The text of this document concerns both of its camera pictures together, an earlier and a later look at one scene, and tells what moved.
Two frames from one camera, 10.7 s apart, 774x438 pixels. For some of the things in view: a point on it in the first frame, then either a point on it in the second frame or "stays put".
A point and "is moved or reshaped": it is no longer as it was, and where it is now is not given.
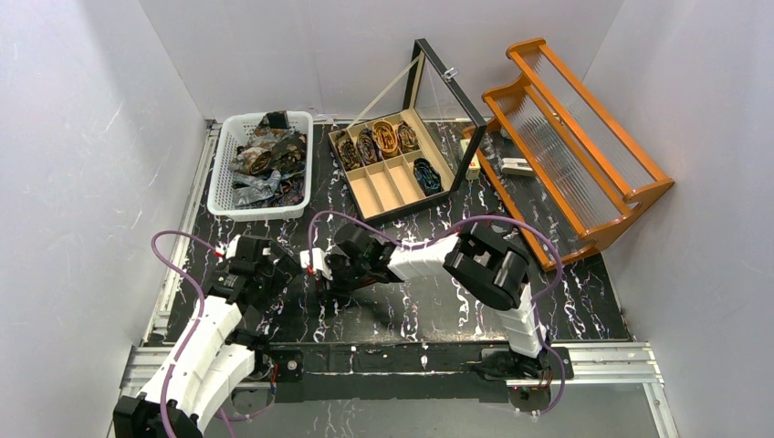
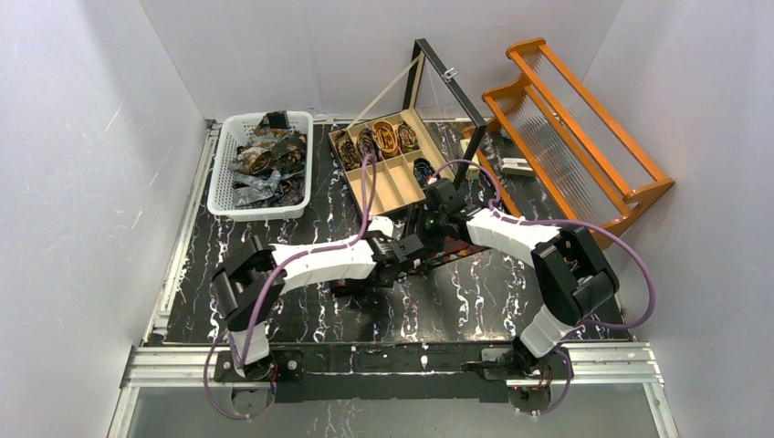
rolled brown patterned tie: (407, 138) stays put
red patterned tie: (326, 288) is moved or reshaped
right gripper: (338, 273) to (432, 226)
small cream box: (473, 171) stays put
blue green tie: (428, 177) stays put
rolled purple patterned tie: (368, 149) stays put
